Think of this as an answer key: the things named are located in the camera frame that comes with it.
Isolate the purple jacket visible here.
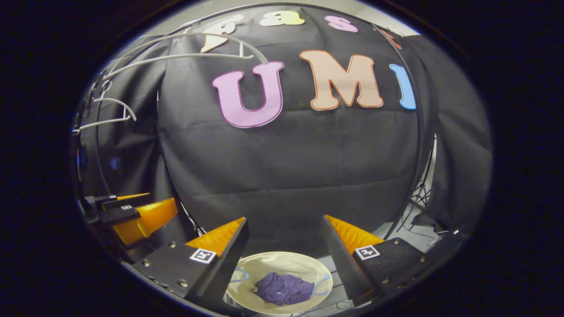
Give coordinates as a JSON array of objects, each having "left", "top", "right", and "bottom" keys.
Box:
[{"left": 254, "top": 272, "right": 315, "bottom": 306}]

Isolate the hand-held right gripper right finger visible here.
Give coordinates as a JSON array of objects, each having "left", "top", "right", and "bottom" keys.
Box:
[{"left": 322, "top": 214, "right": 437, "bottom": 307}]

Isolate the cream laundry hamper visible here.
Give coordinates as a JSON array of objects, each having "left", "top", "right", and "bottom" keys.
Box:
[{"left": 226, "top": 251, "right": 334, "bottom": 316}]

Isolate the white clothes hanger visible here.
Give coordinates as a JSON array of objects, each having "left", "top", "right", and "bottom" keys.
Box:
[
  {"left": 104, "top": 32, "right": 268, "bottom": 85},
  {"left": 73, "top": 79, "right": 137, "bottom": 133}
]

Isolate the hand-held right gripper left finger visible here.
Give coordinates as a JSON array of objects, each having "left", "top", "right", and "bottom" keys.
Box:
[{"left": 132, "top": 217, "right": 250, "bottom": 309}]

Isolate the black clothes rack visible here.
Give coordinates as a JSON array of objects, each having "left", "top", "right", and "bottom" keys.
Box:
[{"left": 90, "top": 2, "right": 468, "bottom": 256}]

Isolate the tangle of black cables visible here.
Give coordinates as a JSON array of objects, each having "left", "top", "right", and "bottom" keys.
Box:
[{"left": 394, "top": 183, "right": 443, "bottom": 236}]

